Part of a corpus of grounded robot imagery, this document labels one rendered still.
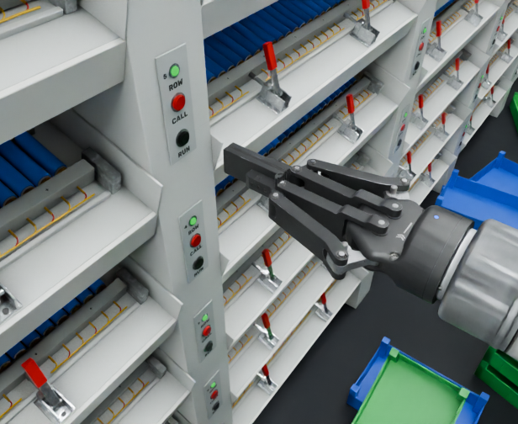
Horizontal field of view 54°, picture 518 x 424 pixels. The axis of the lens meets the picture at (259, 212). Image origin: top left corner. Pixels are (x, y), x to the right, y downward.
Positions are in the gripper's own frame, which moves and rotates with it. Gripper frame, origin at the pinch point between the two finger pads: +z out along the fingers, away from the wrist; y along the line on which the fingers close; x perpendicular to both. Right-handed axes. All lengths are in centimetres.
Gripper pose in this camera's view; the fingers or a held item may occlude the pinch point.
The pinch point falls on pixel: (255, 170)
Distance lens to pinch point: 49.9
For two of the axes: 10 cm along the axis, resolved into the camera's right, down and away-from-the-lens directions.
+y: 6.0, -5.4, 5.9
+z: -8.0, -4.1, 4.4
